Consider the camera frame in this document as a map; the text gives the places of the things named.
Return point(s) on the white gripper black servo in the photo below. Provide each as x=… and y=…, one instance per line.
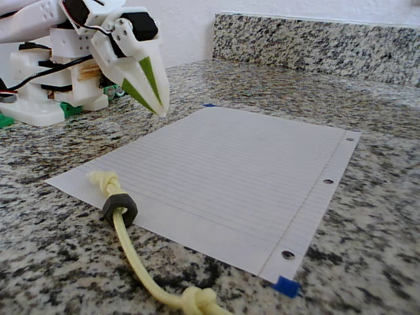
x=137, y=67

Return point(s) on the black hex nut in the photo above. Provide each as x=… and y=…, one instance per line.
x=111, y=201

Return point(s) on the blue tape piece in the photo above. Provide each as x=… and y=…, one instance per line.
x=208, y=105
x=287, y=286

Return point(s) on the green clamp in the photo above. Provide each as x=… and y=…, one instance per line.
x=70, y=110
x=5, y=121

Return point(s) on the lined paper sheet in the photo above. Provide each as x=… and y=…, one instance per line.
x=229, y=180

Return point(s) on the granite backsplash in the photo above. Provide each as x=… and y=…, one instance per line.
x=311, y=42

